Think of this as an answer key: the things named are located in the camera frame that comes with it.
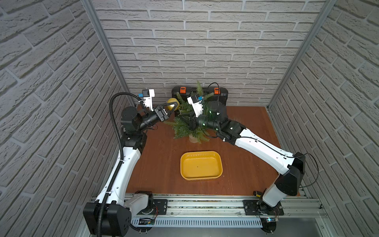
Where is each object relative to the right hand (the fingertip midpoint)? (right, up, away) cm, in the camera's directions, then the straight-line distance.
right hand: (181, 116), depth 66 cm
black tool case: (-1, +15, +23) cm, 28 cm away
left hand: (-1, +5, -5) cm, 7 cm away
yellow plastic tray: (+9, -30, +21) cm, 38 cm away
